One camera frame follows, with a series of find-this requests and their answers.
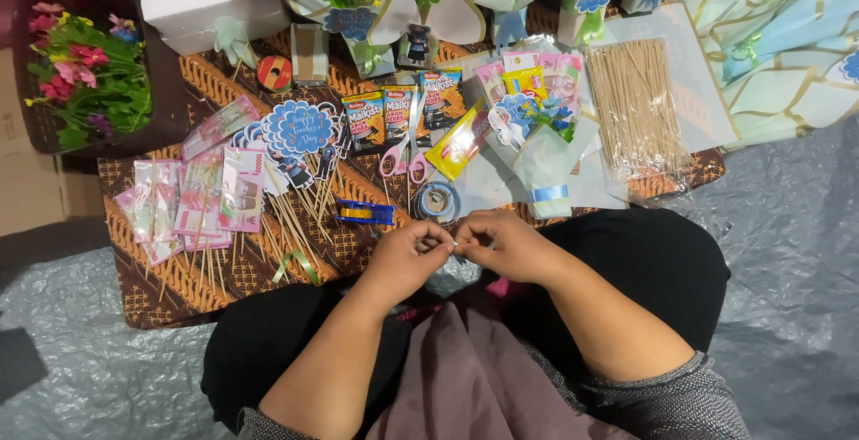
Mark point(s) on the small blue flower bouquet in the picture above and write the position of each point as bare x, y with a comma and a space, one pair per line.
547, 151

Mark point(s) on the bunch of blue paper toppers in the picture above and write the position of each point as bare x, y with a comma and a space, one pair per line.
298, 130

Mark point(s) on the blue cracker box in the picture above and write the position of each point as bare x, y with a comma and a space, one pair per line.
399, 115
364, 121
443, 98

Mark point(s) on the pile of wrapped banknote skewers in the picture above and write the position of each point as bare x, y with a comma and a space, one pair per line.
201, 192

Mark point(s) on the bouquet with figure topper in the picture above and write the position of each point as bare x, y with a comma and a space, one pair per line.
423, 11

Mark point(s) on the person's legs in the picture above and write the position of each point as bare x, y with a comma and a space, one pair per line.
644, 265

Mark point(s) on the person's right hand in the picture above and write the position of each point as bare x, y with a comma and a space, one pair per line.
513, 249

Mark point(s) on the bunch of artificial flowers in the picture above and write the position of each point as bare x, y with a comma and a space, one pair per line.
90, 78

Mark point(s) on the cardboard box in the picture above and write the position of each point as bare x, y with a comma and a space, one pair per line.
33, 172

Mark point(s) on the bag of bamboo skewers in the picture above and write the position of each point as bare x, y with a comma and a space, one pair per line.
634, 104

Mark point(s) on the blue tape dispenser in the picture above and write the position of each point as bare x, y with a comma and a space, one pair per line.
366, 212

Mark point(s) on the light blue ribbon roll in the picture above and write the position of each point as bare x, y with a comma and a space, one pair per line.
436, 200

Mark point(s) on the red tape roll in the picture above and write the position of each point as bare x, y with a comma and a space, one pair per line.
274, 73

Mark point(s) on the green ribbon piece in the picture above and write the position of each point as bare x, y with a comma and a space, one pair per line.
298, 264

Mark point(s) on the yellow snack packet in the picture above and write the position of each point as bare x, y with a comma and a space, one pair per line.
460, 141

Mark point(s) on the brown batik cloth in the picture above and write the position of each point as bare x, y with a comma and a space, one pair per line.
201, 292

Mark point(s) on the person's left hand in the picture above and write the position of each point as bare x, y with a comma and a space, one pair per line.
402, 262

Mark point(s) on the heap of pink snack packets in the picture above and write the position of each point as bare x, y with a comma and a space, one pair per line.
537, 74

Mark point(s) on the brown striped small box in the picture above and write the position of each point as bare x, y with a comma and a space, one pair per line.
309, 54

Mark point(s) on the pile of pastel wrapping paper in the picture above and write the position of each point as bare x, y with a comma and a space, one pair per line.
785, 51

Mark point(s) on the grey plastic sheet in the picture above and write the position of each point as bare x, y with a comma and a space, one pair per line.
100, 359

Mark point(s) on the dark brown tray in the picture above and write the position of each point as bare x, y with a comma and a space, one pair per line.
164, 91

